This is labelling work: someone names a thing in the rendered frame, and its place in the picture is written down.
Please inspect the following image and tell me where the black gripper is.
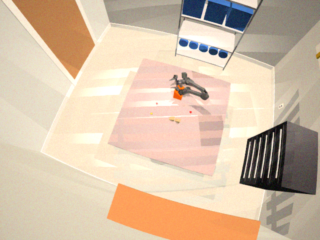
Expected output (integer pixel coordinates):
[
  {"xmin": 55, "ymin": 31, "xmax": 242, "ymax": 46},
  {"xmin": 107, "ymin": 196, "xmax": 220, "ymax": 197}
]
[{"xmin": 169, "ymin": 74, "xmax": 179, "ymax": 91}]

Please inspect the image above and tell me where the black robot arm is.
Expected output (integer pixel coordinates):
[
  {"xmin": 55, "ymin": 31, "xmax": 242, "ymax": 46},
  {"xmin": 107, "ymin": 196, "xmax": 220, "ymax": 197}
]
[{"xmin": 178, "ymin": 72, "xmax": 209, "ymax": 100}]

